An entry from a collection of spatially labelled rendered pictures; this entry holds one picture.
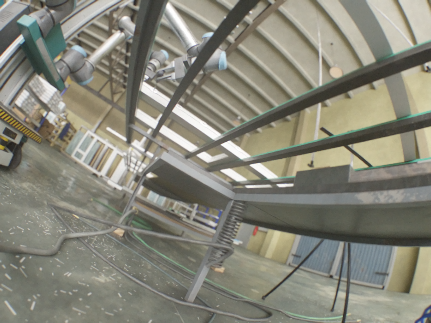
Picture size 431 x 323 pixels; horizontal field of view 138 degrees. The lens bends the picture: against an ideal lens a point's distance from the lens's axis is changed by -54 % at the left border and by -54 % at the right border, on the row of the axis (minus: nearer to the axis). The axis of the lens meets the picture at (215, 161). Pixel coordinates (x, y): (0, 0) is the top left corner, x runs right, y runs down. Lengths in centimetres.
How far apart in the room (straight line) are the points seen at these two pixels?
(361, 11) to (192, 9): 949
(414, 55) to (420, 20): 882
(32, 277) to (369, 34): 105
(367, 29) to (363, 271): 611
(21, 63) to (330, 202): 169
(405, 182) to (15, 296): 88
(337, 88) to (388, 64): 18
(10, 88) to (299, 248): 787
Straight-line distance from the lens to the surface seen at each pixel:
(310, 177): 67
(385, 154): 754
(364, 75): 54
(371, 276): 625
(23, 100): 494
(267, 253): 788
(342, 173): 61
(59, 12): 121
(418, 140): 720
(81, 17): 169
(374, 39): 55
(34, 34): 114
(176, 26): 113
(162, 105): 107
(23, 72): 150
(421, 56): 56
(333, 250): 668
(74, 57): 149
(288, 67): 962
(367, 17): 52
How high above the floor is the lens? 38
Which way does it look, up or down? 20 degrees up
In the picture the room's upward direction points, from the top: 25 degrees clockwise
